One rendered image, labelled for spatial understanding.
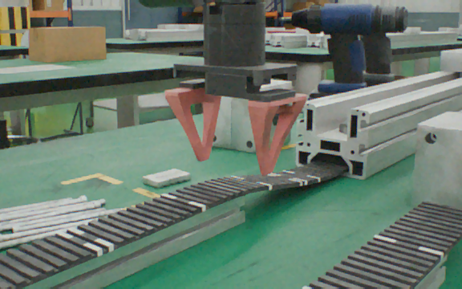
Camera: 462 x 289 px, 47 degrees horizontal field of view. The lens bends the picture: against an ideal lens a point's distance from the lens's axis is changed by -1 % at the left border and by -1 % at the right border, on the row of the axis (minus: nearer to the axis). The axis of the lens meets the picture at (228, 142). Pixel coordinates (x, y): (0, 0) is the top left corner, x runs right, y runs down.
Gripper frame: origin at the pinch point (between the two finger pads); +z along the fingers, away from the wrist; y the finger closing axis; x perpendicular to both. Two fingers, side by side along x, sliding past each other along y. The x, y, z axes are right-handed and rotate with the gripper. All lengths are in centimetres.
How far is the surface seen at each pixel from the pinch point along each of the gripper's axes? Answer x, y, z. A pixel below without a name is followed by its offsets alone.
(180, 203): 7.6, 0.0, 2.5
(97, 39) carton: -120, 176, -3
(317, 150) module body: -19.2, 1.5, 3.2
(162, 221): 11.6, -1.9, 2.4
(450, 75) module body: -73, 1, -2
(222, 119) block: -21.0, 18.6, 1.5
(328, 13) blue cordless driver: -53, 19, -14
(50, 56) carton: -97, 180, 4
